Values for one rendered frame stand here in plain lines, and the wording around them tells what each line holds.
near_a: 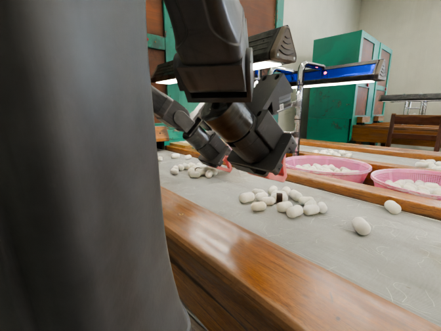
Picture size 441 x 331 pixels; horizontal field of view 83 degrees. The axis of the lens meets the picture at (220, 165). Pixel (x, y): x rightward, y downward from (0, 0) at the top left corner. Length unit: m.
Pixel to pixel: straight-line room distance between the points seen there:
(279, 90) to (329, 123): 3.04
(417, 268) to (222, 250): 0.25
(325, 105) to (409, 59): 2.52
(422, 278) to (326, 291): 0.15
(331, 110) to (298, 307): 3.23
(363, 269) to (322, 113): 3.15
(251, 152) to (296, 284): 0.18
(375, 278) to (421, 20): 5.54
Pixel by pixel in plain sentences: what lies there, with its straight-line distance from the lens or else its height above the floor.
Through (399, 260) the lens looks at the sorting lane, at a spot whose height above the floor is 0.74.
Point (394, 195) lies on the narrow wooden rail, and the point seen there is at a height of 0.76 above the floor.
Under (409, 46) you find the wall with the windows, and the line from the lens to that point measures 5.73.
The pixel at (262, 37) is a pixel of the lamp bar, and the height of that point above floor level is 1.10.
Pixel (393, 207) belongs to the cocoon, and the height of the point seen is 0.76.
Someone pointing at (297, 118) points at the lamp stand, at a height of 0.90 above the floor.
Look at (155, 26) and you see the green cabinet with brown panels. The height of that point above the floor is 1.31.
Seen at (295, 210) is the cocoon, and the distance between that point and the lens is 0.48.
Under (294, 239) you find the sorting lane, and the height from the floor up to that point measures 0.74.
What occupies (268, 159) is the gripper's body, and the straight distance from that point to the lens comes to 0.37.
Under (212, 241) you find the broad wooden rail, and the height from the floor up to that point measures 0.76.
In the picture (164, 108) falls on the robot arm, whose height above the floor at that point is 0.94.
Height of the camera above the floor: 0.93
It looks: 12 degrees down
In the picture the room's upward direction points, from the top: straight up
